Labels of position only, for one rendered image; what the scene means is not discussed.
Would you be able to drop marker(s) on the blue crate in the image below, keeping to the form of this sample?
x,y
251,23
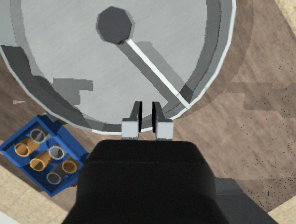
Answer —
x,y
58,134

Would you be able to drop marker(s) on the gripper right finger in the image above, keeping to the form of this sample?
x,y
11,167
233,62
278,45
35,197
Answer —
x,y
162,127

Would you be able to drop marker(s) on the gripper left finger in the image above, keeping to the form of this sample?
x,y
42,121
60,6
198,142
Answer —
x,y
130,127

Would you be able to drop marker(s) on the grey metal sleeve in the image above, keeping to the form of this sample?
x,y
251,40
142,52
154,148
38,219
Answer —
x,y
37,136
56,153
52,175

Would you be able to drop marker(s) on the bronze bushing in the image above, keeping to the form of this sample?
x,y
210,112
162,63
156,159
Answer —
x,y
41,161
26,146
70,165

